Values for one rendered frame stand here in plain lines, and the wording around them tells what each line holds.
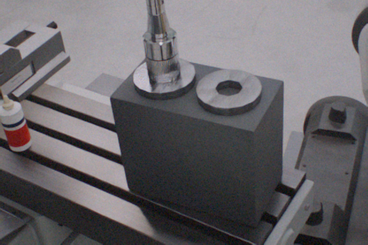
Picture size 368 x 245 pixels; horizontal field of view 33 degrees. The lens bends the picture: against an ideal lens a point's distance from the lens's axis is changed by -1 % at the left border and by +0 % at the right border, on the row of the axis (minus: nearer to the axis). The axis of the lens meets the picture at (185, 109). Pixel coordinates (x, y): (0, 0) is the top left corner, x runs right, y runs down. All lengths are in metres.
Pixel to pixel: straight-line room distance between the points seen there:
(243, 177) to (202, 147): 0.07
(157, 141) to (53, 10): 2.74
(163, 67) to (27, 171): 0.35
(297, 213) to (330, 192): 0.49
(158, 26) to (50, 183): 0.36
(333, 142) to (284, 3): 1.89
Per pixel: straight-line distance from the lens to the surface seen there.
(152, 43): 0.83
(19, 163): 1.10
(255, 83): 0.85
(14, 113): 1.07
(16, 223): 1.10
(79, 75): 2.97
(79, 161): 1.07
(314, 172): 1.50
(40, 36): 1.30
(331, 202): 1.40
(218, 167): 0.86
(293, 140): 1.87
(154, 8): 0.81
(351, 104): 1.70
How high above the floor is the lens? 1.63
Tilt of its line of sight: 38 degrees down
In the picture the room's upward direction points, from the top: 6 degrees counter-clockwise
